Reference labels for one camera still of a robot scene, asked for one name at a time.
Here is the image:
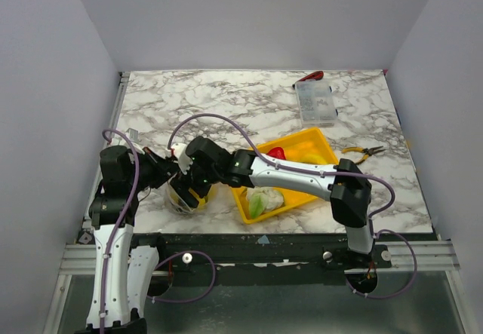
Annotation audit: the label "black front mounting bar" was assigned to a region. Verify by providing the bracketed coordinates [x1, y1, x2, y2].
[131, 233, 392, 287]

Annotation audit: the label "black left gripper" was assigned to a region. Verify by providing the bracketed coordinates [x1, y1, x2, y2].
[128, 146, 183, 192]

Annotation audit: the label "clear plastic screw box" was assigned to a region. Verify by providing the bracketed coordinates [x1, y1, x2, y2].
[294, 80, 338, 127]

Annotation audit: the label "yellow toy mango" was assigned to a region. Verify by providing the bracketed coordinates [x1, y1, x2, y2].
[167, 186, 217, 213]

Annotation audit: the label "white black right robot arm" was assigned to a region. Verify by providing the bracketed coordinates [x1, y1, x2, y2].
[168, 136, 375, 268]

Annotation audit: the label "yellow handled pliers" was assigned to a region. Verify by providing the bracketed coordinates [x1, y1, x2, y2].
[341, 146, 386, 166]

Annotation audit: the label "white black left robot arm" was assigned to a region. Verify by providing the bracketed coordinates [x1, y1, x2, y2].
[83, 146, 179, 333]

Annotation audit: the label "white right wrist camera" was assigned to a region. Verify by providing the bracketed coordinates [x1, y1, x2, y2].
[170, 142, 193, 175]

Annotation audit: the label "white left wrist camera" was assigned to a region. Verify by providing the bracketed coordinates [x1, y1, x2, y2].
[126, 128, 140, 143]

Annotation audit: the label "aluminium rail front right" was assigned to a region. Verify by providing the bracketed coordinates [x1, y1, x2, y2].
[386, 241, 460, 272]

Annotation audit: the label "red black utility knife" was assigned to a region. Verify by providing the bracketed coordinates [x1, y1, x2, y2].
[292, 71, 325, 88]

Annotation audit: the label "yellow toy banana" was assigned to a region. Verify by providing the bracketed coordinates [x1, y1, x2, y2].
[295, 142, 331, 164]

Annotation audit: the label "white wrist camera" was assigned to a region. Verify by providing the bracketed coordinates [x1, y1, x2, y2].
[170, 142, 193, 175]
[126, 128, 140, 143]

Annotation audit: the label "white toy cauliflower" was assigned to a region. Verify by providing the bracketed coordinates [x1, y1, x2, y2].
[246, 187, 285, 219]

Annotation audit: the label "red toy bell pepper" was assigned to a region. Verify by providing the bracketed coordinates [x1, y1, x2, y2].
[266, 146, 286, 160]

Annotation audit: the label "yellow plastic tray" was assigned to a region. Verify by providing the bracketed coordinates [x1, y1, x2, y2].
[231, 127, 339, 224]

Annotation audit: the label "clear dotted zip top bag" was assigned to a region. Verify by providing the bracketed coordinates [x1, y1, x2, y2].
[165, 178, 217, 215]

